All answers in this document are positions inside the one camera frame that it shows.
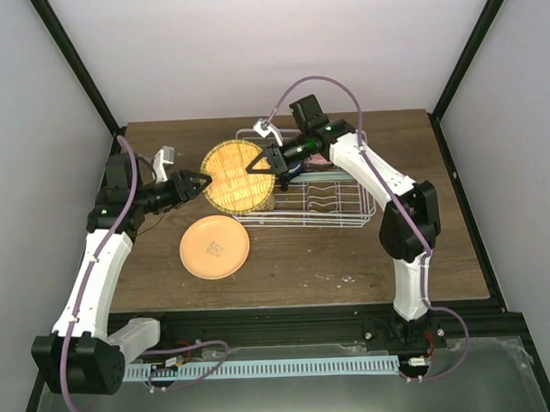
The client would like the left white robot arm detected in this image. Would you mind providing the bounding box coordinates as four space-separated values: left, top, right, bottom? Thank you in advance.
32 146 211 396

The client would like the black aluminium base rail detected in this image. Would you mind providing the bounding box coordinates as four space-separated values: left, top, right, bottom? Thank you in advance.
107 297 529 362

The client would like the light blue slotted strip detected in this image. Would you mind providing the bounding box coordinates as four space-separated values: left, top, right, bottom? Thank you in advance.
152 355 400 382

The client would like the black frame post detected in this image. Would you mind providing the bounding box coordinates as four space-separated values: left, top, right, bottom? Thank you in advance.
430 0 506 121
29 0 119 136

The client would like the mint green flower plate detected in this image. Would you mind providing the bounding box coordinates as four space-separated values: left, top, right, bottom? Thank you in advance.
290 170 354 183

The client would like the cream shallow bowl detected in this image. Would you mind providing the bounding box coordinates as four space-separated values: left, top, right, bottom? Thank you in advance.
256 193 276 212

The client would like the metal front sheet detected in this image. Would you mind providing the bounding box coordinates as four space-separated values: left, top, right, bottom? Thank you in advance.
36 337 550 412

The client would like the bamboo pattern plate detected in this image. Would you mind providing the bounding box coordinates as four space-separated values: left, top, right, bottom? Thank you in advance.
200 139 275 215

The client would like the purple cable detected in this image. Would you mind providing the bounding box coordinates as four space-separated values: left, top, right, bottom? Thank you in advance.
54 131 231 412
268 70 471 388

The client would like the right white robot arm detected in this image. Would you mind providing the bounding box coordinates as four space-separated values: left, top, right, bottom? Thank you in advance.
252 94 442 349

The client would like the pink plate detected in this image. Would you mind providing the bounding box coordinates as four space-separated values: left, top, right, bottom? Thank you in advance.
308 154 332 166

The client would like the dark blue mug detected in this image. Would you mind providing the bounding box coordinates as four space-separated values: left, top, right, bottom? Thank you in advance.
286 161 307 180

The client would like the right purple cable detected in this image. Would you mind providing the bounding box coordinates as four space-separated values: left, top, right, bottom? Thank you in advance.
268 70 471 388

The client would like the orange plate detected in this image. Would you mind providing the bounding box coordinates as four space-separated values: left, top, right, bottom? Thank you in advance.
179 215 250 281

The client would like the left black frame post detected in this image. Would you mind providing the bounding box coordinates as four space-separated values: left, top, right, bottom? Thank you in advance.
29 0 119 136

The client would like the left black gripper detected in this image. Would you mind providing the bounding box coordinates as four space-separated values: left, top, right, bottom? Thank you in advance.
134 169 214 215

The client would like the right black frame post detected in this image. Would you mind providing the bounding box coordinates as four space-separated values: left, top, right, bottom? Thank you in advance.
430 0 506 121

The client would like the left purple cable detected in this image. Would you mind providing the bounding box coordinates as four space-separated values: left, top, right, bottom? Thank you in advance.
54 131 231 412

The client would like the white wire dish rack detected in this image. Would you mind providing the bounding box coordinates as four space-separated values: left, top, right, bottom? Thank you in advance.
228 123 378 235

